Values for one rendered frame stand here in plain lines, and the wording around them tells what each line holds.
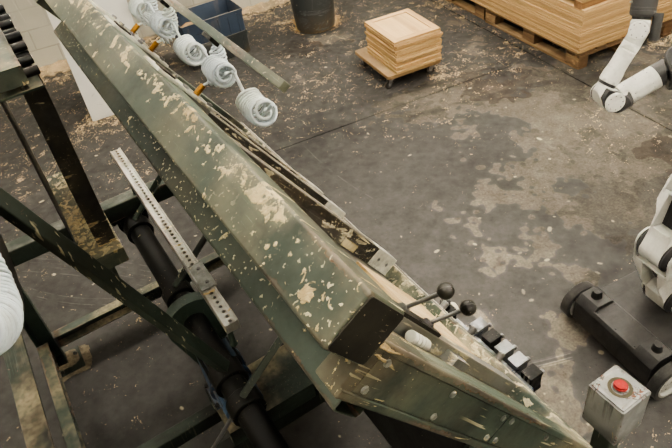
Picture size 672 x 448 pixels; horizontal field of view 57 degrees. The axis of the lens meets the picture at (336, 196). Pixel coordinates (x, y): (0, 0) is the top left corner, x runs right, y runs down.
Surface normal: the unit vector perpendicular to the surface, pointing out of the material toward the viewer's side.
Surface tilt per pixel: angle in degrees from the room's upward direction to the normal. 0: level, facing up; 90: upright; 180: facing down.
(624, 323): 0
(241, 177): 33
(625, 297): 0
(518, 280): 0
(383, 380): 90
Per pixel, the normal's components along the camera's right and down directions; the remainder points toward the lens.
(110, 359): -0.11, -0.77
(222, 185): -0.55, -0.43
